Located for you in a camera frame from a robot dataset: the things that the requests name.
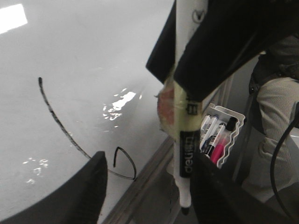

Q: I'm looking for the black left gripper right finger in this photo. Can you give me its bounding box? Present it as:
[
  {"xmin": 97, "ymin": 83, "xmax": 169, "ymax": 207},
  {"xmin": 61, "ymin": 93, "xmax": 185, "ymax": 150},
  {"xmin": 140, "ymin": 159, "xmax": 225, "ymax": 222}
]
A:
[{"xmin": 190, "ymin": 153, "xmax": 292, "ymax": 224}]

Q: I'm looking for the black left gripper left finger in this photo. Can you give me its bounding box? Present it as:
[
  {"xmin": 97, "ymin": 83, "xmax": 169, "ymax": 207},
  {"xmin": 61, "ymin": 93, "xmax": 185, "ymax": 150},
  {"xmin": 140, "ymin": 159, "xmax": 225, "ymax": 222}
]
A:
[{"xmin": 1, "ymin": 151, "xmax": 107, "ymax": 224}]

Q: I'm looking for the black white whiteboard marker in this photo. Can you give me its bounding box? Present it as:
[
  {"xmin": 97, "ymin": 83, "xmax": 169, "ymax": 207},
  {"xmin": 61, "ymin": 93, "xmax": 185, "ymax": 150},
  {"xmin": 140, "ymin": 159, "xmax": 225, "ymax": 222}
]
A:
[{"xmin": 173, "ymin": 0, "xmax": 208, "ymax": 215}]

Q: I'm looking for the red round magnet with tape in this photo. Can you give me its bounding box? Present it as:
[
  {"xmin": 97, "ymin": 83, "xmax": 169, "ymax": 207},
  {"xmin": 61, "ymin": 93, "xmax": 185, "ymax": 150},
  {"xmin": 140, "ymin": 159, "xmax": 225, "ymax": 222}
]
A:
[{"xmin": 156, "ymin": 80, "xmax": 175, "ymax": 138}]

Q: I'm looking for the white whiteboard surface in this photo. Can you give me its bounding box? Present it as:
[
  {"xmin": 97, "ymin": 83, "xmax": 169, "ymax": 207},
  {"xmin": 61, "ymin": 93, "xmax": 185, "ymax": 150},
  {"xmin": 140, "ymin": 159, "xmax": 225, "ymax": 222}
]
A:
[{"xmin": 0, "ymin": 0, "xmax": 173, "ymax": 221}]

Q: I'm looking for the pink marker in holder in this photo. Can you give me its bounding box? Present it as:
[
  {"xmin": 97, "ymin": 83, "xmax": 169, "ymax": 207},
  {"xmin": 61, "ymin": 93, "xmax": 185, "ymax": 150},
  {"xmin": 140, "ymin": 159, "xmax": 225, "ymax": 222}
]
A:
[{"xmin": 210, "ymin": 138, "xmax": 228, "ymax": 164}]

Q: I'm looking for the black label marker in holder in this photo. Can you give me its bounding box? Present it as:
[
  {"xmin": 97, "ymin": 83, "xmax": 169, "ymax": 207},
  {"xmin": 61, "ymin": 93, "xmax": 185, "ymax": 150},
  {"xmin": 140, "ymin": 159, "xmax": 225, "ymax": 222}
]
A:
[{"xmin": 204, "ymin": 122, "xmax": 227, "ymax": 156}]

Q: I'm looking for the white wavy marker holder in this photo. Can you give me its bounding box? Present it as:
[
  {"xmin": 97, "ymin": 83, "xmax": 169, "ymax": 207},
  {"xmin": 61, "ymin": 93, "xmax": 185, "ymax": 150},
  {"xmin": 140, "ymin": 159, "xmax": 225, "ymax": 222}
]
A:
[{"xmin": 201, "ymin": 104, "xmax": 245, "ymax": 168}]

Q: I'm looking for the black small eraser cap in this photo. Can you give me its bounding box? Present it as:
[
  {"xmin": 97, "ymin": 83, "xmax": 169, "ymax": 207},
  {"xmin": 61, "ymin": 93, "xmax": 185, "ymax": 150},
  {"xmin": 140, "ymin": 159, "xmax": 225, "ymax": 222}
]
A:
[{"xmin": 226, "ymin": 117, "xmax": 238, "ymax": 132}]

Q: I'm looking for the blue capped marker in holder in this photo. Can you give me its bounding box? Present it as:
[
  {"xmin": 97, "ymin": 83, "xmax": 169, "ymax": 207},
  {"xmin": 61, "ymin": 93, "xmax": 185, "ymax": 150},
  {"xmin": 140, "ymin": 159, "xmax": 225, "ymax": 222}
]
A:
[{"xmin": 199, "ymin": 114, "xmax": 219, "ymax": 149}]

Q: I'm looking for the black capped marker in holder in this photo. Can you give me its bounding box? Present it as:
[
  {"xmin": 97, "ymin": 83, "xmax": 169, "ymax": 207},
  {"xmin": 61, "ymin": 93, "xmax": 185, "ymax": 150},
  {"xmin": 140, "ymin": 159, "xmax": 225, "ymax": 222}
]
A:
[{"xmin": 200, "ymin": 114, "xmax": 211, "ymax": 141}]

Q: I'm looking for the person in beige trousers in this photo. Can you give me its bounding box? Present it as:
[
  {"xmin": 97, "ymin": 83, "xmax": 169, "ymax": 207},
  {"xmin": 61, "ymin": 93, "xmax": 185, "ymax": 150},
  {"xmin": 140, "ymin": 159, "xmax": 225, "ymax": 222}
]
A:
[{"xmin": 242, "ymin": 33, "xmax": 299, "ymax": 203}]

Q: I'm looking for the grey aluminium whiteboard frame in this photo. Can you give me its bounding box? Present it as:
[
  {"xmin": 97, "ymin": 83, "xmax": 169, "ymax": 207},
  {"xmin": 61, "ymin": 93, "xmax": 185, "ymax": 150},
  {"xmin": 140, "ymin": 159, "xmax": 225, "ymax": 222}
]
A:
[{"xmin": 103, "ymin": 137, "xmax": 179, "ymax": 224}]

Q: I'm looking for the black cable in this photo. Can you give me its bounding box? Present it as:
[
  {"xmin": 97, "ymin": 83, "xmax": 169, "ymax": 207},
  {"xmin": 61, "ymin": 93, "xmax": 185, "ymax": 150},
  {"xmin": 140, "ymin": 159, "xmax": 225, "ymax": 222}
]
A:
[{"xmin": 270, "ymin": 101, "xmax": 299, "ymax": 220}]

